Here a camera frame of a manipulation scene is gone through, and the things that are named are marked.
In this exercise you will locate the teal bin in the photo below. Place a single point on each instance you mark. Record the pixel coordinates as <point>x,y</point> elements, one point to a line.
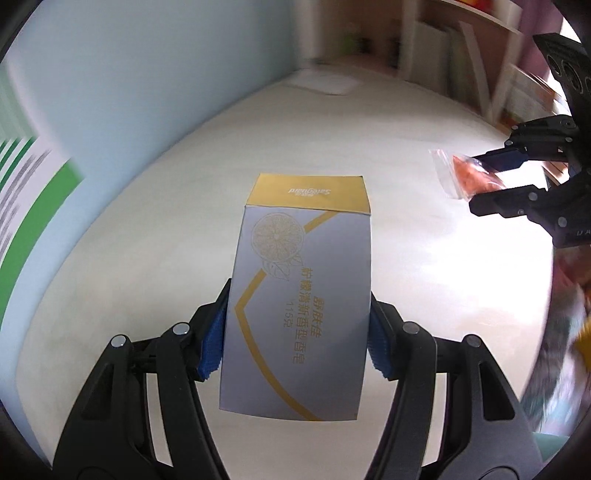
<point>549,445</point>

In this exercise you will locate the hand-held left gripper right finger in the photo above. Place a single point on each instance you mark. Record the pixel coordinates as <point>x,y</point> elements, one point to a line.
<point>378,341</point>

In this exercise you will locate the green striped wall poster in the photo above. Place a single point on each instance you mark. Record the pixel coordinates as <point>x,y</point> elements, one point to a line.
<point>41,203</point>

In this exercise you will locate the wooden bookshelf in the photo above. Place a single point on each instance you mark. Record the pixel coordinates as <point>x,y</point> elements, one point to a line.
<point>485,14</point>

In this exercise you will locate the white paper sheet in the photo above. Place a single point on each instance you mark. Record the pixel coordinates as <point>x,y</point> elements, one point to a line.
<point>325,83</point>

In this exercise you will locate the clear bag with orange contents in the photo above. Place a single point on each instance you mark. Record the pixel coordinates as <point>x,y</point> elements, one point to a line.
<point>466,177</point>

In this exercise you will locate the colourful patterned bag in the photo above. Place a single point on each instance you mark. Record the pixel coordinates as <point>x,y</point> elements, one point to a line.
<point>563,332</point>

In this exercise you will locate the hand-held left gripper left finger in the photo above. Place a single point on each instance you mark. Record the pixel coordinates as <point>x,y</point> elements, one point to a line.
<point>210,341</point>

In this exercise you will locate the white board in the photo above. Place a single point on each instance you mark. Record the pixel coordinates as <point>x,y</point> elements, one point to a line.
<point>425,53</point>

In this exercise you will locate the grey and gold soap box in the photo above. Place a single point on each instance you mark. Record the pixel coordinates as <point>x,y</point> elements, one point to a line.
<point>300,286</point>

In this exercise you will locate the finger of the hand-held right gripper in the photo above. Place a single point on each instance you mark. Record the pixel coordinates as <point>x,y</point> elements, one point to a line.
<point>503,203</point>
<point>508,157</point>

